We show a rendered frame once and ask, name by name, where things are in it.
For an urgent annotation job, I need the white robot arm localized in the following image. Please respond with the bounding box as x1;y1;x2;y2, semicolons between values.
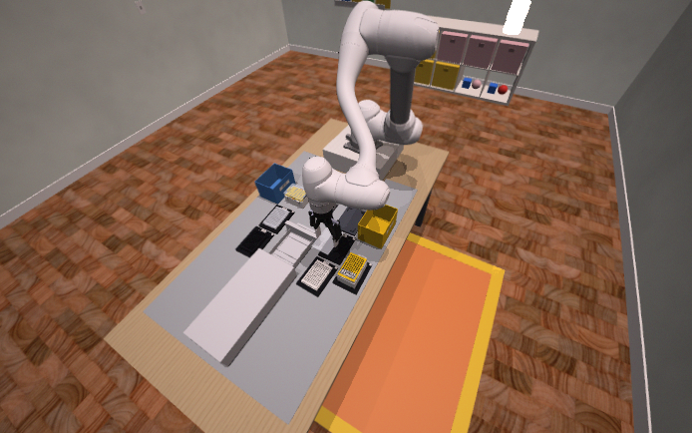
302;1;440;214

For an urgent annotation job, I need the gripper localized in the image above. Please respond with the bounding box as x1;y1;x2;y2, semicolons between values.
308;210;342;247

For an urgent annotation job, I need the blue open bin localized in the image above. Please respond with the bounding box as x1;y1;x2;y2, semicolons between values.
255;164;295;204

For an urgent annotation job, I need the black multi-well assay plate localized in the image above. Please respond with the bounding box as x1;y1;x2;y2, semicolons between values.
240;228;269;254

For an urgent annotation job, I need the yellow open-top bin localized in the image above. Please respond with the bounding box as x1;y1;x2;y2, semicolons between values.
358;205;398;249

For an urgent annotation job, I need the grey bench mat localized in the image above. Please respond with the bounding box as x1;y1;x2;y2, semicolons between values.
143;179;417;425

